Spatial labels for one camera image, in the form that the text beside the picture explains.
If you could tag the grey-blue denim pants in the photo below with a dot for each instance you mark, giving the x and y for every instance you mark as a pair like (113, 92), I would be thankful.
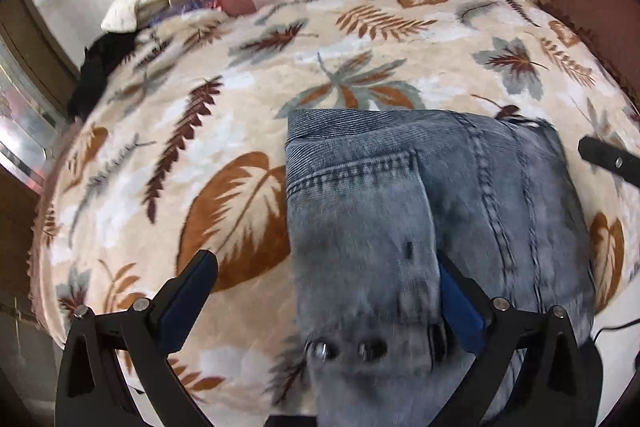
(360, 217)

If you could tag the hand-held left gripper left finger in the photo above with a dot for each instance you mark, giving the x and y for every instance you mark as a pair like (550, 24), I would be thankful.
(187, 292)

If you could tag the black cloth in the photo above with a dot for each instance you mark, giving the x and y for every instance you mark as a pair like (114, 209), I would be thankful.
(97, 67)

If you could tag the stained glass door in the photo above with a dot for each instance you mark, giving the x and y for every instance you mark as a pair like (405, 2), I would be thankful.
(25, 72)

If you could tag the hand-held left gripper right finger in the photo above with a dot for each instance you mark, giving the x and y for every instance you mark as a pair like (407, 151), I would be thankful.
(462, 312)

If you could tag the leaf print blanket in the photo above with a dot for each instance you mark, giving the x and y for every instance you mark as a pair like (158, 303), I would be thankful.
(200, 132)

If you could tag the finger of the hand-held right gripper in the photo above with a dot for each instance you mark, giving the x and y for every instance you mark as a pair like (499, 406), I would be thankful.
(612, 159)

